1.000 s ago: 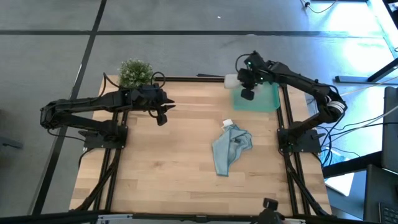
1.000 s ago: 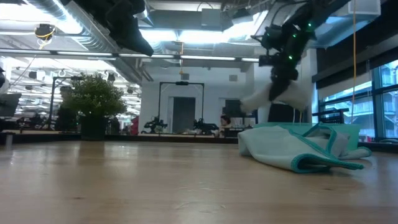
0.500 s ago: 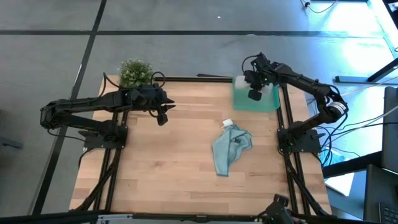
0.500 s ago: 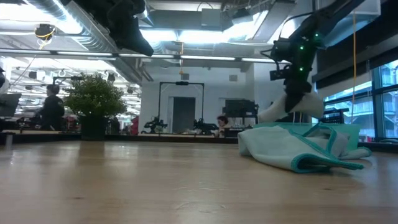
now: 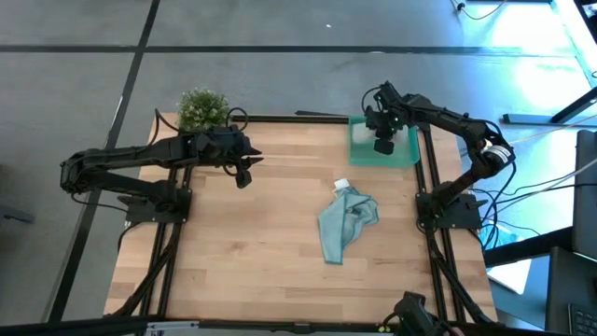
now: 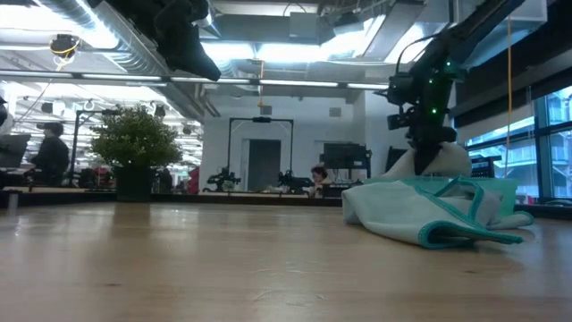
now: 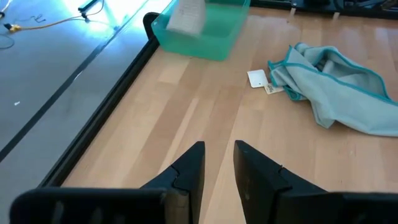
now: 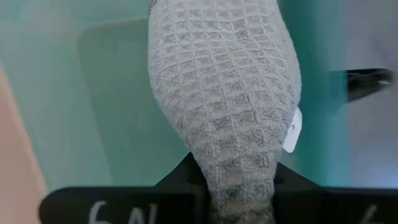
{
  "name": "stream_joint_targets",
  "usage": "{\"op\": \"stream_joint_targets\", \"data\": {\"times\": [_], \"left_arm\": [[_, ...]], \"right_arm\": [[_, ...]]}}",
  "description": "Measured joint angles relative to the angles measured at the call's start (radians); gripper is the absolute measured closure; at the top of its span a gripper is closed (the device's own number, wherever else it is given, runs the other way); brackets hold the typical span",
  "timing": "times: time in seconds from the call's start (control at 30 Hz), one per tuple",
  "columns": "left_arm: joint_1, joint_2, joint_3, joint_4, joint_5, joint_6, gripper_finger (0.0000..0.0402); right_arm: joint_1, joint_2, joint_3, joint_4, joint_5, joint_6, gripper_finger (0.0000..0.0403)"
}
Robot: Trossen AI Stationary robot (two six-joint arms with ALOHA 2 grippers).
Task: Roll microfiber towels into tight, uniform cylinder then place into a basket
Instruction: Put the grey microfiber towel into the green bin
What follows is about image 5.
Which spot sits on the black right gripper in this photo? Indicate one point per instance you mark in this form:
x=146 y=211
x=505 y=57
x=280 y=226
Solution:
x=384 y=122

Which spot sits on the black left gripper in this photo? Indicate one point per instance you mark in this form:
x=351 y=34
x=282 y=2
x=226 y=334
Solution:
x=219 y=147

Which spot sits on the grey waffle microfiber towel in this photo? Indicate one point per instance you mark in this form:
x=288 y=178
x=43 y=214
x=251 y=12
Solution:
x=360 y=134

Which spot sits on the teal microfiber towel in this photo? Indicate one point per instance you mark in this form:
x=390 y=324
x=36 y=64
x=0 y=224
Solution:
x=340 y=224

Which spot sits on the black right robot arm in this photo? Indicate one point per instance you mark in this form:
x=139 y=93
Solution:
x=448 y=119

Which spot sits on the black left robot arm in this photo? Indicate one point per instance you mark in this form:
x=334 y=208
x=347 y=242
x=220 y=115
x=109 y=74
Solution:
x=116 y=156

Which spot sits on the green translucent plastic basket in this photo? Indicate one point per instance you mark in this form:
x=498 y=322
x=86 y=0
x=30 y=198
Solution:
x=364 y=158

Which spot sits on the small green potted plant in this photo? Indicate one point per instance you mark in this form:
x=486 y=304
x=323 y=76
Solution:
x=203 y=109

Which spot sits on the black desk leg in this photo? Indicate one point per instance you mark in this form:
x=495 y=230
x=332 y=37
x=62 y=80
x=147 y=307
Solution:
x=527 y=119

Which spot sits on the black left side rails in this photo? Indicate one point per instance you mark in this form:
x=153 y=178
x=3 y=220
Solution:
x=166 y=275

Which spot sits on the black rails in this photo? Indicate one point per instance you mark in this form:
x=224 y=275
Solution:
x=166 y=275
x=437 y=284

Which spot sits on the blue object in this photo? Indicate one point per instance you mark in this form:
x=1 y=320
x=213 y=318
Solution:
x=506 y=235

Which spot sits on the black right side rails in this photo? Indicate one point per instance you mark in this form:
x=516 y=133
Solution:
x=437 y=284

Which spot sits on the black desk beam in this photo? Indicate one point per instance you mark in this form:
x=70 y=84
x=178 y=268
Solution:
x=527 y=249

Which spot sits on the white paper sheet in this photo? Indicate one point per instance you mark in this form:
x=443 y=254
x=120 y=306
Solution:
x=513 y=275

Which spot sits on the dark monitor panel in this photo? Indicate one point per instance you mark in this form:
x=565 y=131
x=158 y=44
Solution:
x=587 y=196

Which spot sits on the black keyboard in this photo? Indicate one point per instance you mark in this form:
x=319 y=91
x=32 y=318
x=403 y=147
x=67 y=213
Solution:
x=585 y=322

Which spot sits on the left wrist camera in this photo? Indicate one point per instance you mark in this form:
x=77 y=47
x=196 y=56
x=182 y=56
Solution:
x=243 y=179

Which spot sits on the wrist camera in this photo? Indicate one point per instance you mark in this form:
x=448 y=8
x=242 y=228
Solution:
x=243 y=179
x=383 y=147

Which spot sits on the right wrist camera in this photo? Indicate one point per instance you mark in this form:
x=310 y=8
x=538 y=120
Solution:
x=383 y=147

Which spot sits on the black cross rail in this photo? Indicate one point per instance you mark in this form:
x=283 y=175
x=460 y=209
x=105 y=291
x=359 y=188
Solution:
x=289 y=119

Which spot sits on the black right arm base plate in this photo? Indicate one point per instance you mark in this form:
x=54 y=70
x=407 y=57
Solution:
x=466 y=214

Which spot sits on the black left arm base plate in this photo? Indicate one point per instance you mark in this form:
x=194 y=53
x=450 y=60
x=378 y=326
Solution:
x=140 y=210

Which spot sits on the black frame beam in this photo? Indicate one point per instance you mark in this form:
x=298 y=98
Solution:
x=280 y=326

